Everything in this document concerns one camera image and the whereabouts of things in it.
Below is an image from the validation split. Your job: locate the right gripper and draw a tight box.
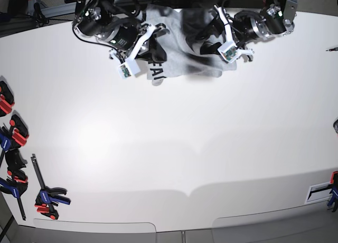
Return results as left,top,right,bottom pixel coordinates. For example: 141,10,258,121
100,18,168,64

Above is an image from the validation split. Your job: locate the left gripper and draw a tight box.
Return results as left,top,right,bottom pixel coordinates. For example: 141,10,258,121
200,5,267,61

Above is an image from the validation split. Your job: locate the grey T-shirt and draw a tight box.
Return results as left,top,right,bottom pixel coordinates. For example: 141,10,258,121
146,5,237,86

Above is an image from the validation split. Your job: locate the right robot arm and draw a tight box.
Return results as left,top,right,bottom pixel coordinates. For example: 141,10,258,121
72,0,167,64

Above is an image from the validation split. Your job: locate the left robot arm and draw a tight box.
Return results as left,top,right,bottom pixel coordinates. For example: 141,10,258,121
195,0,298,64

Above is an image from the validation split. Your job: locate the pen at right edge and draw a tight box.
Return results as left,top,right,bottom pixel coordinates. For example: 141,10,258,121
326,47,338,52

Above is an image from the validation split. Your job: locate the grey round object right edge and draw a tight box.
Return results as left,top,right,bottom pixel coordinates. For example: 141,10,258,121
333,119,338,134

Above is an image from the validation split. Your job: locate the red black clamp far left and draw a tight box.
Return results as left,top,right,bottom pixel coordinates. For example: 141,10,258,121
1,81,15,117

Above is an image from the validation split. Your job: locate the white label card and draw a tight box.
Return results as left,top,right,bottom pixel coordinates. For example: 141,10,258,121
305,182,332,204

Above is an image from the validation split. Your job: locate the small blue bar clamp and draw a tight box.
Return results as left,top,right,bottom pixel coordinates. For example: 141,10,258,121
31,154,71,220

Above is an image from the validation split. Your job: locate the blue clamp right edge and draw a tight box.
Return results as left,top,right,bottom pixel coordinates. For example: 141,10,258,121
327,171,338,212

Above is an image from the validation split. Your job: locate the black red blue bar clamp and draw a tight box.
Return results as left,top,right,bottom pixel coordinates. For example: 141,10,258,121
1,148,28,221

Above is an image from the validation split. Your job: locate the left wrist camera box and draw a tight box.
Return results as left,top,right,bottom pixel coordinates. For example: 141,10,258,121
217,41,242,63

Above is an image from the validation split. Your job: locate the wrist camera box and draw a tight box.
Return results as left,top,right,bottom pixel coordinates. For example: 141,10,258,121
118,59,140,79
217,41,242,63

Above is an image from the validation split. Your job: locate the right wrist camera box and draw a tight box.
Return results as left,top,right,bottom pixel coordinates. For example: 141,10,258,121
118,59,140,79

